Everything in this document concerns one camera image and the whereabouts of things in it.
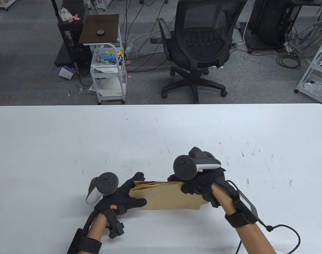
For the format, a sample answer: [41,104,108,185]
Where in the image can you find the person's right hand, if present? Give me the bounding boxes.
[167,167,226,203]

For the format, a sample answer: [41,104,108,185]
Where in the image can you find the person's left hand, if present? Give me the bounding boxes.
[93,172,147,215]

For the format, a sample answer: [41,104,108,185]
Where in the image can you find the pile of brown envelopes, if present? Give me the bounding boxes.
[129,181,210,211]

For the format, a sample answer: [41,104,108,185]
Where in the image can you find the person's left forearm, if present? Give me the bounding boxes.
[85,211,109,240]

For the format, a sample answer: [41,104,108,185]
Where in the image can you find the person's right forearm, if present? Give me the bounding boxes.
[212,183,277,254]

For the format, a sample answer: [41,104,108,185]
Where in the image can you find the black sensor box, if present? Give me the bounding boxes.
[67,228,84,254]
[234,189,259,225]

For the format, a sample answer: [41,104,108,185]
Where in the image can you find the white paper sheets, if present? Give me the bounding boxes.
[97,79,123,96]

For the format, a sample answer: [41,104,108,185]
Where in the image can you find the white rolling cart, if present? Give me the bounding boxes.
[90,25,127,105]

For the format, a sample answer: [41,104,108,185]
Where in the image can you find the black mesh office chair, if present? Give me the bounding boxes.
[150,0,248,104]

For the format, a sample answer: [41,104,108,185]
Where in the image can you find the blue white cardboard box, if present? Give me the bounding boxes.
[58,66,74,80]

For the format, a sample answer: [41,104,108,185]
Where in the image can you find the white shelf trolley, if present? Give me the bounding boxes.
[294,32,322,103]

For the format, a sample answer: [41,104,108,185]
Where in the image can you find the black computer tower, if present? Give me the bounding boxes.
[58,0,86,64]

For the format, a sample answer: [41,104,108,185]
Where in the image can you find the black equipment cabinet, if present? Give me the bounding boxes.
[249,0,292,52]

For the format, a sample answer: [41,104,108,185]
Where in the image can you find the dark brown wooden board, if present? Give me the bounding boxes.
[79,15,120,44]

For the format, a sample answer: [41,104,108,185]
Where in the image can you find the crumpled white tissue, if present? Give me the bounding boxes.
[59,7,71,21]

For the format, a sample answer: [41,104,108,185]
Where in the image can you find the black braided glove cable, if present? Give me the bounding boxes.
[83,209,102,230]

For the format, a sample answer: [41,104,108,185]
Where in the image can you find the black wrist strap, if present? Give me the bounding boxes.
[225,212,247,228]
[78,236,102,254]

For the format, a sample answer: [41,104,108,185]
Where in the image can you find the black cable with knob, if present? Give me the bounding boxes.
[257,222,301,254]

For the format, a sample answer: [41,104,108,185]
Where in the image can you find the coiled black cable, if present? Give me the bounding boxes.
[276,49,301,70]

